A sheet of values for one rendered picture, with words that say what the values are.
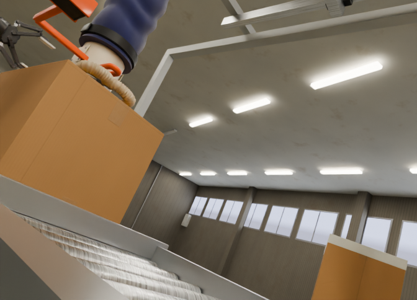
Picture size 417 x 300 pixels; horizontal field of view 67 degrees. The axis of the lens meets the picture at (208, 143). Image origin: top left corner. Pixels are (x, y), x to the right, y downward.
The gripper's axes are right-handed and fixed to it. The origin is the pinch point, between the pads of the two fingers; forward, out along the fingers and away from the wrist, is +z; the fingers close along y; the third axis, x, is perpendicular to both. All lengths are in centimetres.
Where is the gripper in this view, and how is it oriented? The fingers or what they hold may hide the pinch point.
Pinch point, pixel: (43, 59)
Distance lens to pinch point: 151.8
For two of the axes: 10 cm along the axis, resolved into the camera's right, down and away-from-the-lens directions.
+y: -3.9, 8.7, -3.1
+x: 7.3, 0.9, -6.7
